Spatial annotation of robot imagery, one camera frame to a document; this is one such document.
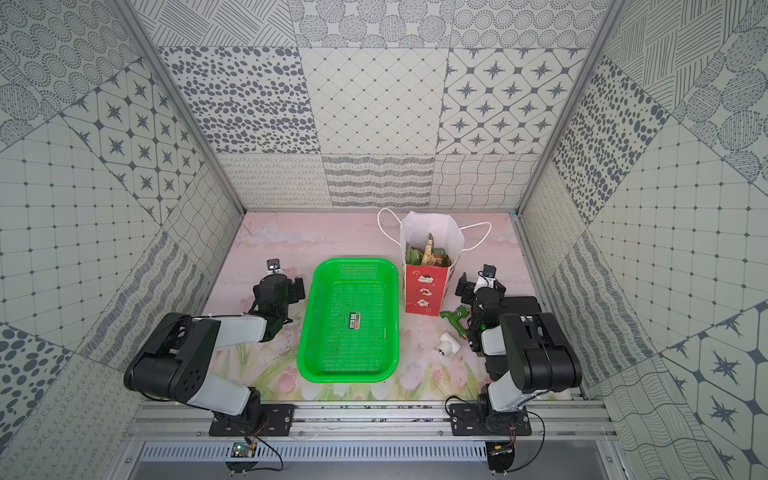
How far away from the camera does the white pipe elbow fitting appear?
0.85m

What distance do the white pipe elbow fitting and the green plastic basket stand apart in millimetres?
142

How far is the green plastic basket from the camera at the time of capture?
2.74 ft
